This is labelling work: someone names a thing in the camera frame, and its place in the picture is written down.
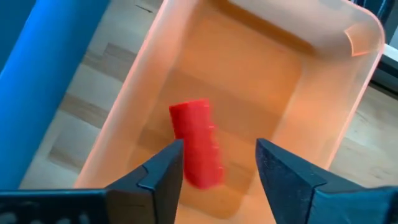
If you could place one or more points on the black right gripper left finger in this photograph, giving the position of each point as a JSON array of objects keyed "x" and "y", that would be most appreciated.
[{"x": 149, "y": 199}]

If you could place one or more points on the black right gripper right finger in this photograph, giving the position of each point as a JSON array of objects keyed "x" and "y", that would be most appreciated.
[{"x": 295, "y": 199}]

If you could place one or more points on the red toy brick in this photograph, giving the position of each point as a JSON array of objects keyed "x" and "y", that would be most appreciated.
[{"x": 199, "y": 140}]

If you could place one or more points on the pink translucent plastic bin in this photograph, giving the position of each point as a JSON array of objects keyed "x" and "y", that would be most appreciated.
[{"x": 248, "y": 77}]

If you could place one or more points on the blue plastic bin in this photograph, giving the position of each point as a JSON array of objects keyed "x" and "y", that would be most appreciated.
[{"x": 37, "y": 93}]

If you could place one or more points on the black aluminium table frame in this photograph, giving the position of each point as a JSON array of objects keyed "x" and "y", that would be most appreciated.
[{"x": 387, "y": 77}]

